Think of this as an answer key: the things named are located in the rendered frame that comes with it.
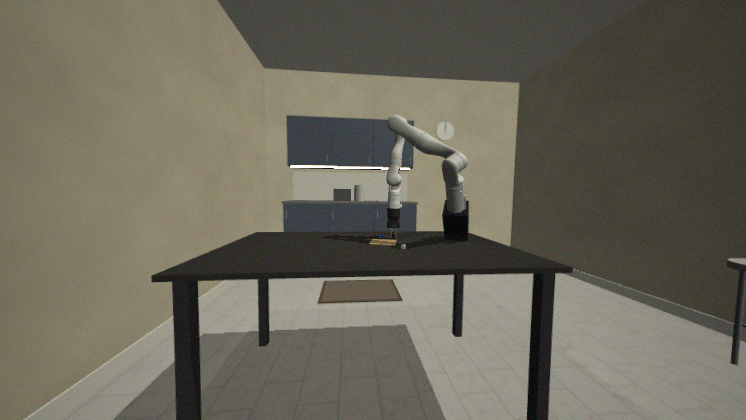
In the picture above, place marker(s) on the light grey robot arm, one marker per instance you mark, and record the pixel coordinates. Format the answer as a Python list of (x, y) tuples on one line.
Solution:
[(454, 162)]

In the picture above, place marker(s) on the tan square mat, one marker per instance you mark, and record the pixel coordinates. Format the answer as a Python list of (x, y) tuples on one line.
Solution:
[(383, 242)]

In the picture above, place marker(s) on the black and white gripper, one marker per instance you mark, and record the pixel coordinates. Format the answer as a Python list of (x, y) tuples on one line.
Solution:
[(393, 212)]

